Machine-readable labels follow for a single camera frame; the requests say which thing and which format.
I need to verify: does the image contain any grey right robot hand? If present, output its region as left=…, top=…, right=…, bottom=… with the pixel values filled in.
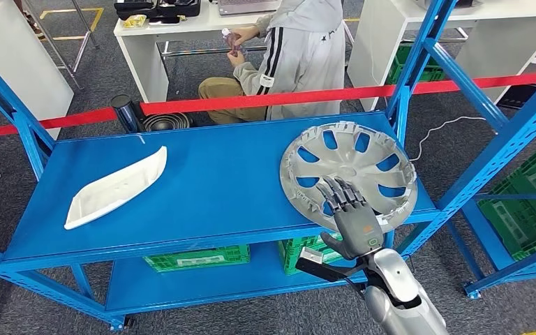
left=315, top=175, right=385, bottom=261

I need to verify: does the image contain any grey plastic hubcap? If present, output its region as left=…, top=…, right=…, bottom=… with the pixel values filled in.
left=279, top=121, right=419, bottom=235

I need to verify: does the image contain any clear plastic bottle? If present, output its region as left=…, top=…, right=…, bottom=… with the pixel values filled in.
left=221, top=27, right=248, bottom=57

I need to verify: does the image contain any blue metal shelf rack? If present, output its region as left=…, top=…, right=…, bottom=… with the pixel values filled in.
left=443, top=134, right=536, bottom=299
left=0, top=0, right=536, bottom=332

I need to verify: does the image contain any white curved plastic part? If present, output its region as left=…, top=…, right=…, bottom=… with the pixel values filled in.
left=64, top=146, right=169, bottom=231

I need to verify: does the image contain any green plastic crate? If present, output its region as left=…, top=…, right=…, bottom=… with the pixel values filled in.
left=385, top=42, right=447, bottom=86
left=143, top=244, right=252, bottom=274
left=283, top=251, right=325, bottom=277
left=477, top=142, right=536, bottom=262
left=277, top=232, right=344, bottom=255

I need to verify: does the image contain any red barrier belt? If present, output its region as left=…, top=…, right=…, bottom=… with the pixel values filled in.
left=0, top=71, right=536, bottom=140

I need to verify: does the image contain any person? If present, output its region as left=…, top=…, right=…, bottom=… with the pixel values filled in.
left=198, top=0, right=347, bottom=125

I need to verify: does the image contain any white desk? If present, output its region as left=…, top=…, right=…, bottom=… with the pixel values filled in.
left=346, top=0, right=536, bottom=112
left=112, top=0, right=357, bottom=103

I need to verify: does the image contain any black flat device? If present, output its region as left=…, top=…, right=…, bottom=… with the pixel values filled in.
left=496, top=83, right=536, bottom=111

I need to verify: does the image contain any grey laptop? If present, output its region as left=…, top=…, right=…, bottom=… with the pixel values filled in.
left=218, top=0, right=282, bottom=16

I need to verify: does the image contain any black case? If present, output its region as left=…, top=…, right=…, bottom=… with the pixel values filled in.
left=114, top=0, right=202, bottom=20

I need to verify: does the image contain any yellow snack bag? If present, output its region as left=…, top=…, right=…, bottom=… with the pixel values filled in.
left=122, top=13, right=149, bottom=29

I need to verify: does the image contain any white panel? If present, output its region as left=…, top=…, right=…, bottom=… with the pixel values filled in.
left=0, top=0, right=75, bottom=140

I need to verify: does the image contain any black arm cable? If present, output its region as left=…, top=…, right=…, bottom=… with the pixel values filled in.
left=352, top=276, right=422, bottom=311

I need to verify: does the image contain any white cable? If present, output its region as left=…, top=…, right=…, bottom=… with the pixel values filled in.
left=408, top=115, right=500, bottom=162

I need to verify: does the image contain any black barrier post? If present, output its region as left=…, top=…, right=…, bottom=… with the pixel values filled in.
left=110, top=94, right=194, bottom=134

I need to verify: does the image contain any metal frame stand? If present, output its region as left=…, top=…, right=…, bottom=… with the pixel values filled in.
left=20, top=0, right=100, bottom=91

